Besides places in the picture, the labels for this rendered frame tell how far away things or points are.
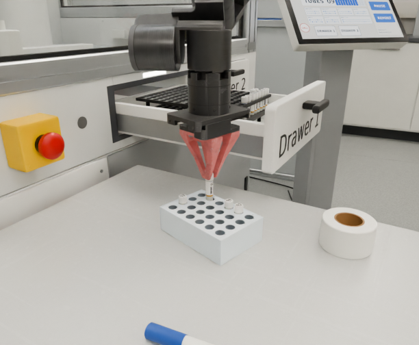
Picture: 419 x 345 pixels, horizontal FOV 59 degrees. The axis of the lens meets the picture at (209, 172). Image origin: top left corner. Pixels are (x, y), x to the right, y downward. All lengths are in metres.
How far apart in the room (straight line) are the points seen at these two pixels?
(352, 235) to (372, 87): 3.25
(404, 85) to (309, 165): 2.07
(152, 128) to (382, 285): 0.46
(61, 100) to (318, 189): 1.41
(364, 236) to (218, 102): 0.25
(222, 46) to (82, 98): 0.32
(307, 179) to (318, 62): 0.53
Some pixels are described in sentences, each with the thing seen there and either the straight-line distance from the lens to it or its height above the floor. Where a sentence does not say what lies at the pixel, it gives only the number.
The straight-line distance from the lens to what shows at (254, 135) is 0.60.
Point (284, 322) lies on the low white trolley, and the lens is 0.42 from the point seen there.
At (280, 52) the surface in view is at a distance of 2.48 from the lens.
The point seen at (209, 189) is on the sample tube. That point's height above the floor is 0.82.
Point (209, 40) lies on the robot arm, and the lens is 0.47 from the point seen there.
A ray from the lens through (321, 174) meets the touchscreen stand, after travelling 1.84.
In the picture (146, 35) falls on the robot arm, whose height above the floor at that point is 1.03.
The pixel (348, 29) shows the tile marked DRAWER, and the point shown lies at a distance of 1.64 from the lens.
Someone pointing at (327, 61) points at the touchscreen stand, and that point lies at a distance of 1.69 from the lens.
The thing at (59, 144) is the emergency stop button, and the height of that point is 0.88.
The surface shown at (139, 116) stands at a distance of 0.73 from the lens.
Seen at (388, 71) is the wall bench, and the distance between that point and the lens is 3.69.
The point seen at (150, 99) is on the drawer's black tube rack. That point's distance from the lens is 0.75.
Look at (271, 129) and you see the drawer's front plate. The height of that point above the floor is 0.89.
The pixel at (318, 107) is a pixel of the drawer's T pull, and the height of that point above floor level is 0.91.
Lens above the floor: 1.05
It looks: 23 degrees down
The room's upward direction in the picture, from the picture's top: straight up
